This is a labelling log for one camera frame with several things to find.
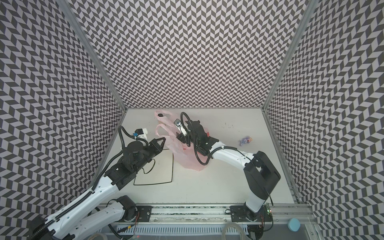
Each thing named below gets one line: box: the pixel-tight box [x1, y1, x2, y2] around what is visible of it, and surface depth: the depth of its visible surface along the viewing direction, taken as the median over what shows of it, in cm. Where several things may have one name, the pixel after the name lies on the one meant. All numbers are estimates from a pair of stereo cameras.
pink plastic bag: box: [154, 110, 211, 172], surface depth 78 cm
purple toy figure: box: [239, 136, 253, 147], surface depth 98 cm
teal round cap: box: [287, 218, 301, 232], surface depth 71 cm
